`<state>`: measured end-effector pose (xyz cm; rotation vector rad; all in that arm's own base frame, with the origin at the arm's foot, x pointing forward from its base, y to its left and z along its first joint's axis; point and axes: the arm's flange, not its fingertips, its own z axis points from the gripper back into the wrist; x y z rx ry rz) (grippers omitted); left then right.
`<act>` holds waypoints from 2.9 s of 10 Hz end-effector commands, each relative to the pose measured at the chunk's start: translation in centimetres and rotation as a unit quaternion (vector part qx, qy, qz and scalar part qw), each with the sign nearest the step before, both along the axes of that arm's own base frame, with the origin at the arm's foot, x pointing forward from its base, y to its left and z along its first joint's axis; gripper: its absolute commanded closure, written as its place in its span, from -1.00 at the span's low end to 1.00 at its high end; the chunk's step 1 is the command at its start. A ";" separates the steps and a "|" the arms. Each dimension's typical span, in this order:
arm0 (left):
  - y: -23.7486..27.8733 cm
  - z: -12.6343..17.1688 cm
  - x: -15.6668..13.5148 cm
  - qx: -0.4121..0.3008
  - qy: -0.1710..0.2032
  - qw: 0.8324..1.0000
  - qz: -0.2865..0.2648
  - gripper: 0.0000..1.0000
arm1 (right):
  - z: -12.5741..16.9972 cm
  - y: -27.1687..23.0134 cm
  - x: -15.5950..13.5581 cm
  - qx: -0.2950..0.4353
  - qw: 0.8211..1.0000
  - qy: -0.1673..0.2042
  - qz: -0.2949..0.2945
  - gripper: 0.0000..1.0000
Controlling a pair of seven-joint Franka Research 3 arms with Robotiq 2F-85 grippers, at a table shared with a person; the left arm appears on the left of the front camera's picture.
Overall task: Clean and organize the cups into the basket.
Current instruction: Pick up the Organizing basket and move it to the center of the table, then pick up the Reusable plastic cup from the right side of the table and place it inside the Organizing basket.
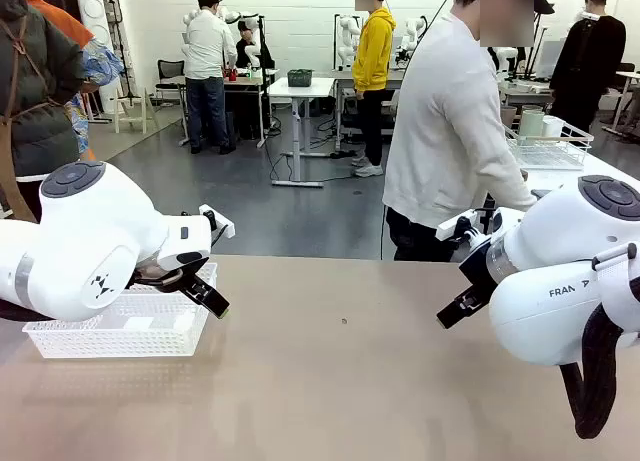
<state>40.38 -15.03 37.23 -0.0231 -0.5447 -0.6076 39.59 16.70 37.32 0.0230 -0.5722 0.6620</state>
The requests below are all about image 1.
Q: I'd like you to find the black braided cable sleeve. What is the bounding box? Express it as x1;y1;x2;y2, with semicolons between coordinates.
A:
559;300;640;440

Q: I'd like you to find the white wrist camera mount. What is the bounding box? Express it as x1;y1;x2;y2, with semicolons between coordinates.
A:
198;203;236;240
435;206;525;243

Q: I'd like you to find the man in white shirt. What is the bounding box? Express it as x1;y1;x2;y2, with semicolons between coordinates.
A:
182;0;239;156

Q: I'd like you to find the person in yellow hoodie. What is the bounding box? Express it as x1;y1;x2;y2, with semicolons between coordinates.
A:
351;0;398;179

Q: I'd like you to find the person in white sweater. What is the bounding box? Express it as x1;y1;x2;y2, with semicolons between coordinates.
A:
382;0;556;262

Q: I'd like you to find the seated person in black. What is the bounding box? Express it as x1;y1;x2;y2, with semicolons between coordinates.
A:
234;19;275;71

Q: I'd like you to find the white height-adjustable desk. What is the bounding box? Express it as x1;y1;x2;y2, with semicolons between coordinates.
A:
268;75;337;188

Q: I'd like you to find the person's right forearm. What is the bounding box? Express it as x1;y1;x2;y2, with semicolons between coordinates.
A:
487;170;540;215

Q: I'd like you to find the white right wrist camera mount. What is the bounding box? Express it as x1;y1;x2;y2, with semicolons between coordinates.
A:
435;206;525;243

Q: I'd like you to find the white wire dish rack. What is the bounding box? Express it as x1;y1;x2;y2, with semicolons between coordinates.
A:
503;114;595;172

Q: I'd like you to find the black office chair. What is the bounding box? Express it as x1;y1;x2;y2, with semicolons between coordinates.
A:
155;58;187;102

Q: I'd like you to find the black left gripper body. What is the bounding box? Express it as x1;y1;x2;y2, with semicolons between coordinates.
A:
130;257;212;294

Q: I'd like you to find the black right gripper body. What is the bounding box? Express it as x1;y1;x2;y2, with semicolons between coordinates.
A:
458;242;499;288

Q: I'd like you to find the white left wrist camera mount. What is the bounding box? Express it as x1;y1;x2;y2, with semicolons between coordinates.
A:
198;203;236;240

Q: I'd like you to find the blue patterned garment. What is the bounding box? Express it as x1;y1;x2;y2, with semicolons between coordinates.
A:
73;37;126;155

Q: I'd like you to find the white wooden stool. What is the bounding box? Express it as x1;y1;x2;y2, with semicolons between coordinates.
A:
112;87;149;135

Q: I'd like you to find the white perforated plastic basket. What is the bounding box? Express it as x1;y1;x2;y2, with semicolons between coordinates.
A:
22;262;220;360

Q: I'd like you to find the white rounded table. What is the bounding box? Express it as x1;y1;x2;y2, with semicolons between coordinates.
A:
519;148;640;195

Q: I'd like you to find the person in black coat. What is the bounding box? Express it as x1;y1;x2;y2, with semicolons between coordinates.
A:
548;0;628;135

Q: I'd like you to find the white tower fan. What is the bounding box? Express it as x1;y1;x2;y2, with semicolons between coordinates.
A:
74;0;122;116

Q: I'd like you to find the mannequin in orange top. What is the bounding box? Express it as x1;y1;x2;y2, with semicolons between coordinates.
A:
22;0;97;50

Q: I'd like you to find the mannequin in dark green jacket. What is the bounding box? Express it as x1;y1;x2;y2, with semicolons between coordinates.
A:
0;0;87;223

